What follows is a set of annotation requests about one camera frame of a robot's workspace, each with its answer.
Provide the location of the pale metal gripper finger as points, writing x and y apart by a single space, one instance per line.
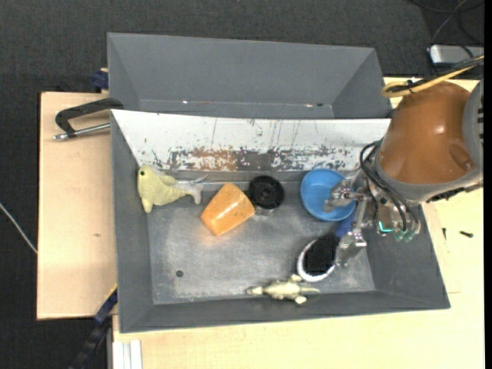
340 195
349 249

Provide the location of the blue bowl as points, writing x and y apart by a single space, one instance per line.
315 194

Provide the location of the black round lid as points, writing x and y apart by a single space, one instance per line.
266 192

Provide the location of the pale toy crocodile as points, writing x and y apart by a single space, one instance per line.
283 290

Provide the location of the small black screw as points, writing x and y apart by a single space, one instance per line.
467 234

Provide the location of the grey metal bin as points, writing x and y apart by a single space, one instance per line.
238 256

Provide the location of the orange sponge block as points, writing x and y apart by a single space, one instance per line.
227 210

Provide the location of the pale yellow toy whale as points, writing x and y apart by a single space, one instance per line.
155 190

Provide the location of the pale brown flat board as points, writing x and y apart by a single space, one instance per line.
73 213

